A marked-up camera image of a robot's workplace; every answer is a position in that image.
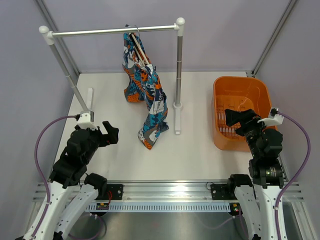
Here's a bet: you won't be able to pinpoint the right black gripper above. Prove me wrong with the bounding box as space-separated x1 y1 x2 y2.
225 108 271 158

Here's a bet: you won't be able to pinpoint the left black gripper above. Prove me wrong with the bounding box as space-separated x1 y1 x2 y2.
82 120 119 164

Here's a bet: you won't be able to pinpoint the colourful patterned shorts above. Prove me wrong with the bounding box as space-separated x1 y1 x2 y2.
122 31 170 151

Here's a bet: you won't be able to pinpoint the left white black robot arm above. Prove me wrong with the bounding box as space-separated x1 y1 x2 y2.
20 121 119 240

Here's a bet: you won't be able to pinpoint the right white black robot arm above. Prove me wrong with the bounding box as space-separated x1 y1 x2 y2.
224 108 288 240

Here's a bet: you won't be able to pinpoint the orange plastic basket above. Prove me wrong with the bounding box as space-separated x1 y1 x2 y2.
212 76 272 152

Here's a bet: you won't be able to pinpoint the silver white garment rack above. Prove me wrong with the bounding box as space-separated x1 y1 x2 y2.
38 17 185 135

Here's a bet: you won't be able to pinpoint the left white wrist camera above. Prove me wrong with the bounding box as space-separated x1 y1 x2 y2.
76 110 98 131

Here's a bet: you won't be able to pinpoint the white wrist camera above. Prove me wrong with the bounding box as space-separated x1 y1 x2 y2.
76 110 98 131
257 107 284 127

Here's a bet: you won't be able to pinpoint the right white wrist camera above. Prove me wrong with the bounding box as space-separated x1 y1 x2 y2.
257 107 284 127

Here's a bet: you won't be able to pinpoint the aluminium mounting rail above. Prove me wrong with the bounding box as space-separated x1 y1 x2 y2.
32 181 304 203

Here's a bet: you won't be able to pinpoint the white slotted cable duct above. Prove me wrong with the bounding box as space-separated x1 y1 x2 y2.
85 202 232 213

